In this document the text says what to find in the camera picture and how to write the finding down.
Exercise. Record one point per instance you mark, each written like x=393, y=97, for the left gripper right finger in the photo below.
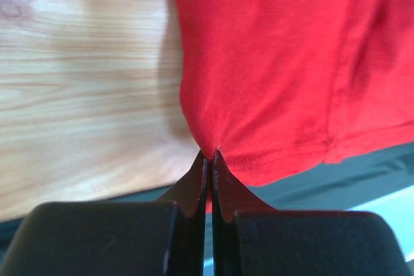
x=251, y=237

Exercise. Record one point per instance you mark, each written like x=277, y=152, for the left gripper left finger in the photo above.
x=162, y=237

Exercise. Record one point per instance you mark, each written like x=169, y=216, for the red t shirt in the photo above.
x=279, y=86

